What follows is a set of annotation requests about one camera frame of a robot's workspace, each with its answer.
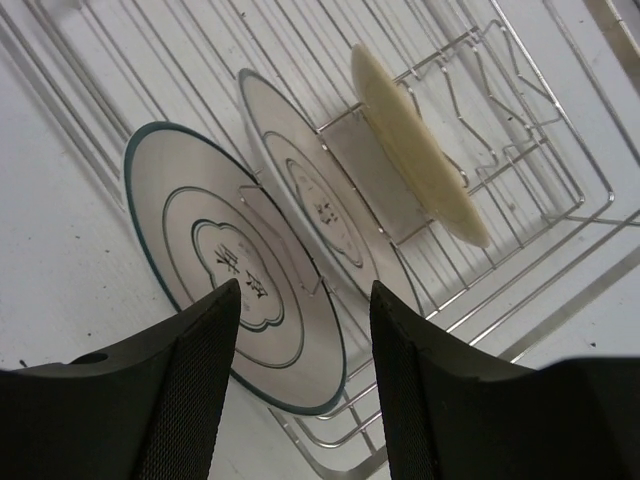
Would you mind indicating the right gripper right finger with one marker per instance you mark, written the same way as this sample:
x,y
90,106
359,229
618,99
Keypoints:
x,y
452,411

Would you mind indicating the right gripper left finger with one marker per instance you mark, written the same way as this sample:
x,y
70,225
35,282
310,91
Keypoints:
x,y
146,407

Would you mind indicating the white patterned plate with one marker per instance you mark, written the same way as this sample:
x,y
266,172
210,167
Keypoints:
x,y
201,219

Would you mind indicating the silver wire dish rack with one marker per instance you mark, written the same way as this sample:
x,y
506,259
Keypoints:
x,y
525,96

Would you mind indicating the beige plate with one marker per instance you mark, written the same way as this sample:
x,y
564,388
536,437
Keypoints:
x,y
413,150

